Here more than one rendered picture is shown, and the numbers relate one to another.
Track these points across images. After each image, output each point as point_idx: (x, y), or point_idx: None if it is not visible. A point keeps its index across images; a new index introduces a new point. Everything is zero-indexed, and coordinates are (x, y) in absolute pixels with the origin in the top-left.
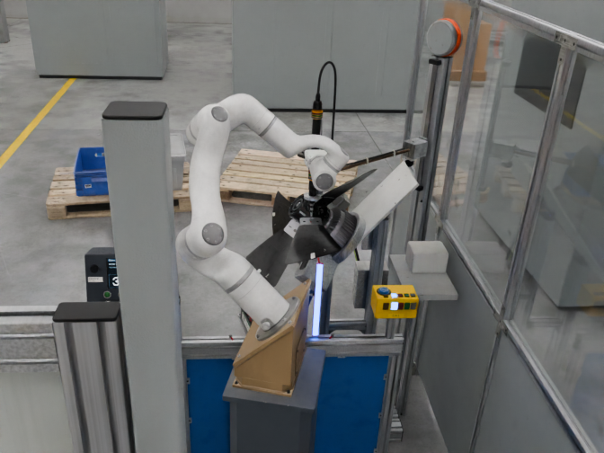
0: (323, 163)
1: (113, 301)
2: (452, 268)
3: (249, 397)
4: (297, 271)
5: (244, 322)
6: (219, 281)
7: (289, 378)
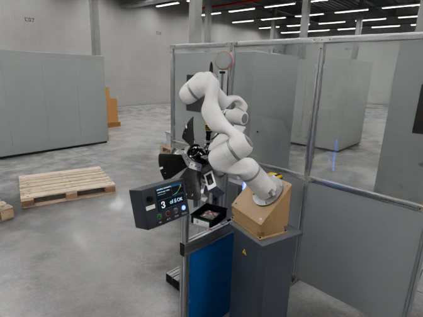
0: (238, 109)
1: (163, 220)
2: None
3: (274, 241)
4: (208, 187)
5: (197, 224)
6: (248, 173)
7: (287, 221)
